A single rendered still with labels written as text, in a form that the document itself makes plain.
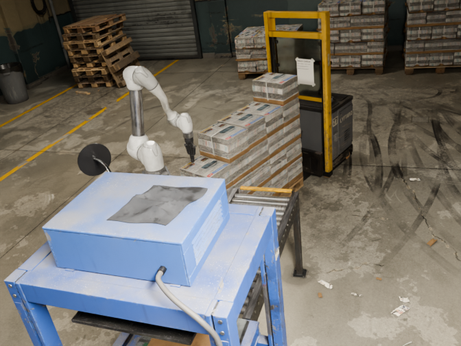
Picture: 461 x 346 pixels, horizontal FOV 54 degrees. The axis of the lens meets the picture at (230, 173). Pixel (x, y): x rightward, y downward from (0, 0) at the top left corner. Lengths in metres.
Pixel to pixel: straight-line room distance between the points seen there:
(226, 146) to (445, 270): 2.09
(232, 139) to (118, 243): 2.46
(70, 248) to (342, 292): 2.52
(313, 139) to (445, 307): 2.48
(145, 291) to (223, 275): 0.29
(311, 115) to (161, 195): 3.68
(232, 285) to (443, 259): 2.89
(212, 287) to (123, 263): 0.35
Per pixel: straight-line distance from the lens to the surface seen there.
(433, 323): 3.76
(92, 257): 1.86
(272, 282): 2.25
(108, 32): 10.52
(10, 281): 2.05
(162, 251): 1.65
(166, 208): 1.76
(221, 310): 1.60
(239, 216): 2.04
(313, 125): 5.37
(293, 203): 3.48
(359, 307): 3.79
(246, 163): 4.29
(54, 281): 1.95
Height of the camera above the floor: 2.67
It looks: 28 degrees down
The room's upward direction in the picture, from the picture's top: 8 degrees counter-clockwise
